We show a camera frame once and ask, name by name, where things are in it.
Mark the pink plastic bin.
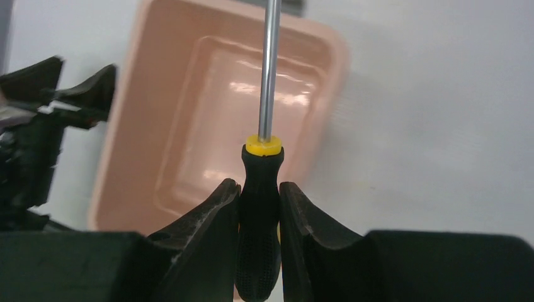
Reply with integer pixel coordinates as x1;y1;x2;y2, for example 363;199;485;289
90;1;349;236

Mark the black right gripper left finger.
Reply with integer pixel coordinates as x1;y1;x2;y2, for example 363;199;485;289
1;179;241;301

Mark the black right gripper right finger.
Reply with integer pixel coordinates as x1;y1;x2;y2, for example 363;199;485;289
280;182;533;301

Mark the black yellow handled screwdriver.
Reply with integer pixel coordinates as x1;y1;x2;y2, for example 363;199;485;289
235;1;284;301

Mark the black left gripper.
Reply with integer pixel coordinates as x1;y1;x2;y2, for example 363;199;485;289
1;56;117;232

